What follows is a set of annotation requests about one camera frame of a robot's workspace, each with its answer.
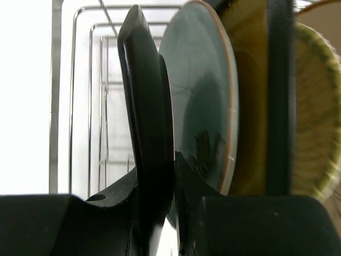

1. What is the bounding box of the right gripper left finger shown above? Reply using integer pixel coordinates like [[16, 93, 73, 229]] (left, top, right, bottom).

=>
[[1, 170, 160, 256]]

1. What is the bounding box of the metal wire dish rack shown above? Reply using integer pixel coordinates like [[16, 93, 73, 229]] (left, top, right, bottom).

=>
[[49, 0, 187, 198]]

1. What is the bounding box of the yellow square black-rimmed plate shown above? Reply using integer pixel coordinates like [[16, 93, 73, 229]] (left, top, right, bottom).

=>
[[210, 1, 296, 196]]

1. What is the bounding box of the yellow woven round plate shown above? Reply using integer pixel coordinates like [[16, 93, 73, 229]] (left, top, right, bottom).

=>
[[291, 23, 340, 203]]

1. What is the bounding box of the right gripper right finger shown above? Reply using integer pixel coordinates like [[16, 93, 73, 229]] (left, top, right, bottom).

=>
[[174, 153, 337, 255]]

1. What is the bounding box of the beige bird plate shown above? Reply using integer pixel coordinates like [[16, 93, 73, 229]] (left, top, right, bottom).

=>
[[296, 0, 341, 55]]

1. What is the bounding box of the teal square plate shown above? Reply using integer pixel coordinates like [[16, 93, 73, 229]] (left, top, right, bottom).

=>
[[117, 5, 174, 229]]

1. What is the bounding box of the light green flower plate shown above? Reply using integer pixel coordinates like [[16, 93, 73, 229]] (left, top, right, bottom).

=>
[[159, 1, 239, 195]]

